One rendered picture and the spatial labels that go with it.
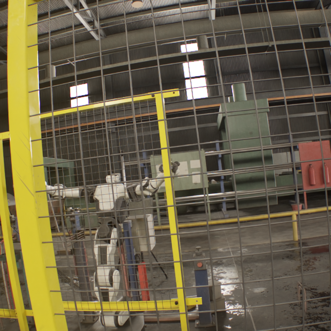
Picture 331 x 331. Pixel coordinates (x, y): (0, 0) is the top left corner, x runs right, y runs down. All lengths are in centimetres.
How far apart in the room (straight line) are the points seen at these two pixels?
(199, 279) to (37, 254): 211
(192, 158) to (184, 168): 36
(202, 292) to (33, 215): 220
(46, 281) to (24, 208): 15
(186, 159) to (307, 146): 337
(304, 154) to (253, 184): 271
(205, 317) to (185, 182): 546
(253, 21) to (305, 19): 193
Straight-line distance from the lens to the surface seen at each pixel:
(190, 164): 777
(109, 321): 243
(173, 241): 187
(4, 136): 241
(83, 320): 316
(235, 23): 1101
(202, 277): 260
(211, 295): 292
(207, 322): 278
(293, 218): 532
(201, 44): 1070
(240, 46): 528
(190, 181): 777
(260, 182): 1029
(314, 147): 839
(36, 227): 60
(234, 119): 1034
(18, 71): 65
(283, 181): 1109
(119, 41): 1114
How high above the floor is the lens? 136
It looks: 1 degrees up
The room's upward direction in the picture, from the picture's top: 6 degrees counter-clockwise
